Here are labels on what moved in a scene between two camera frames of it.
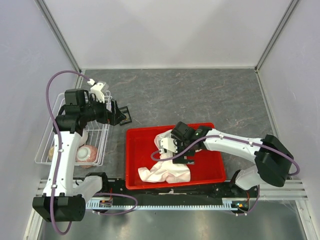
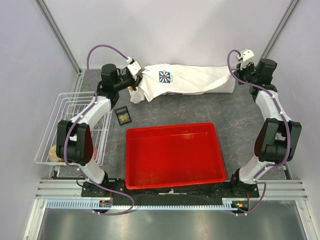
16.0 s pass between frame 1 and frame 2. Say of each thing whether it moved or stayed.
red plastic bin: stayed
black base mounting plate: stayed
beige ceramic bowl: stayed
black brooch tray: stayed
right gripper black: moved
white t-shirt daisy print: moved
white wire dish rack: stayed
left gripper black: moved
